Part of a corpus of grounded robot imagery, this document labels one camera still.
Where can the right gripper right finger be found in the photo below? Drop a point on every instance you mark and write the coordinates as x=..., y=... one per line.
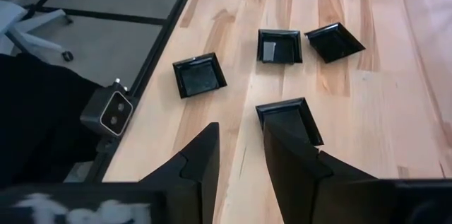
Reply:
x=300, y=188

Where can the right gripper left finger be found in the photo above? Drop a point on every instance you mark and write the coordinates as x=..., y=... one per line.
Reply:
x=190, y=188

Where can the black square mini plate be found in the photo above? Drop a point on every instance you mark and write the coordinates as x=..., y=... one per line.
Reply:
x=282, y=47
x=333, y=42
x=199, y=77
x=289, y=112

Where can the person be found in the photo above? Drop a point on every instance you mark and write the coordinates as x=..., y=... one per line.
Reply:
x=39, y=121

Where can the office chair base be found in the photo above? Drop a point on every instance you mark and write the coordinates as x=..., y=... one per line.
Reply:
x=24, y=29

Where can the black table-level camera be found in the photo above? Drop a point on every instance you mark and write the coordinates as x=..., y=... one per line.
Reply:
x=109, y=112

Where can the black aluminium table frame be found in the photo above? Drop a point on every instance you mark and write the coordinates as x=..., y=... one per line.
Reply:
x=159, y=47

